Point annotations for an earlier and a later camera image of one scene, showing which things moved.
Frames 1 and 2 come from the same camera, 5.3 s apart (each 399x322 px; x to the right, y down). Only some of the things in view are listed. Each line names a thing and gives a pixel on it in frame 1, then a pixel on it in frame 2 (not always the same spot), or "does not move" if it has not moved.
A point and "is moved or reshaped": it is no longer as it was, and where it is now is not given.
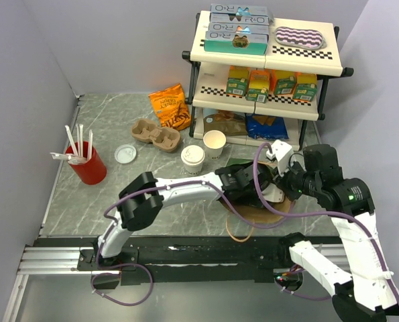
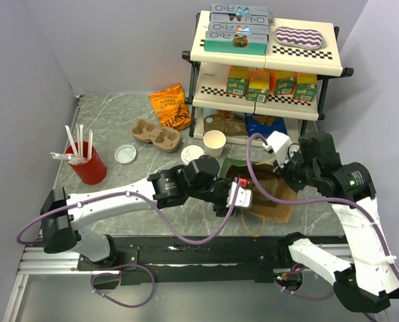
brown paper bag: [266, 212] is moved or reshaped
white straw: [90, 135] does not move
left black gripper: [253, 198] to [222, 210]
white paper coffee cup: [192, 157] does not move
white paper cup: [214, 141] does not move
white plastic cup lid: [193, 155] does not move
